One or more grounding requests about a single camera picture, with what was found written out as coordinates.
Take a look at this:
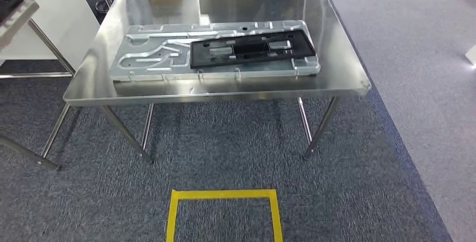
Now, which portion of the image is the white block object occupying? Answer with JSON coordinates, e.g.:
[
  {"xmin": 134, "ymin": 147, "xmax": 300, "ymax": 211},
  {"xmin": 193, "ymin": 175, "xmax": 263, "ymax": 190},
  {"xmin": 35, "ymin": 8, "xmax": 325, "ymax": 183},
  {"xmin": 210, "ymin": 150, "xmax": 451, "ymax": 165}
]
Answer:
[{"xmin": 465, "ymin": 45, "xmax": 476, "ymax": 66}]

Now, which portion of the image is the stainless steel side table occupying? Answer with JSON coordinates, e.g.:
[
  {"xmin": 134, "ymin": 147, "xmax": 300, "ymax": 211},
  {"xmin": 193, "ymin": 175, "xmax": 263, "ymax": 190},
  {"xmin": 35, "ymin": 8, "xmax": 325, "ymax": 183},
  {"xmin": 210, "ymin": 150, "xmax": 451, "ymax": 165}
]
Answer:
[{"xmin": 0, "ymin": 0, "xmax": 77, "ymax": 171}]

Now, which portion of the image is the stainless steel workbench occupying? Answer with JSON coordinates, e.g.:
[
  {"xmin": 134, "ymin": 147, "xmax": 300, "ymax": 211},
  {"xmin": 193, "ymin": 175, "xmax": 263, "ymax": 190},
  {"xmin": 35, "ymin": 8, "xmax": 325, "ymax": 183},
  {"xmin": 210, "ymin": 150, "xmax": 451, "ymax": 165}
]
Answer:
[{"xmin": 63, "ymin": 0, "xmax": 372, "ymax": 165}]

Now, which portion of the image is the stamped sheet metal panel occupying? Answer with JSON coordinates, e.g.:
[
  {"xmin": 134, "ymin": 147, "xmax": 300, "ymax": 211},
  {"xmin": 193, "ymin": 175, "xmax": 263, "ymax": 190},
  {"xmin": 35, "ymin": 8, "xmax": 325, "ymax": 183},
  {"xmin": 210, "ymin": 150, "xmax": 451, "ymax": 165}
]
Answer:
[{"xmin": 110, "ymin": 20, "xmax": 321, "ymax": 83}]

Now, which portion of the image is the white cabinet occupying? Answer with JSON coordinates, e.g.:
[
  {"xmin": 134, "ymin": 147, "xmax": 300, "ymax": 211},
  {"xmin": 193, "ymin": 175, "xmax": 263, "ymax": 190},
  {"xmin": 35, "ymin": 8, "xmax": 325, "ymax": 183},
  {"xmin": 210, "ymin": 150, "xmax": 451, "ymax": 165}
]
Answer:
[{"xmin": 0, "ymin": 0, "xmax": 102, "ymax": 72}]

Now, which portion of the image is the black plastic plate bracket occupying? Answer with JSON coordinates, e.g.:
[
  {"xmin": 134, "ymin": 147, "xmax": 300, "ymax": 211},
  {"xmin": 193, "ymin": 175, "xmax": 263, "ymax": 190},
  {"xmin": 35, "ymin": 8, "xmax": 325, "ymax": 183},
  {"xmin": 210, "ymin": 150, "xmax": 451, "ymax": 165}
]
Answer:
[{"xmin": 189, "ymin": 29, "xmax": 317, "ymax": 70}]

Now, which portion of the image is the black plastic panel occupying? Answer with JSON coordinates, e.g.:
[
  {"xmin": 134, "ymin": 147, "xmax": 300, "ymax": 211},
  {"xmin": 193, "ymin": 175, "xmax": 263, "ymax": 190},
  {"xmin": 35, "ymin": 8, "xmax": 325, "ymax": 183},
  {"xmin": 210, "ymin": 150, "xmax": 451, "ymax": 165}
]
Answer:
[{"xmin": 0, "ymin": 0, "xmax": 24, "ymax": 24}]

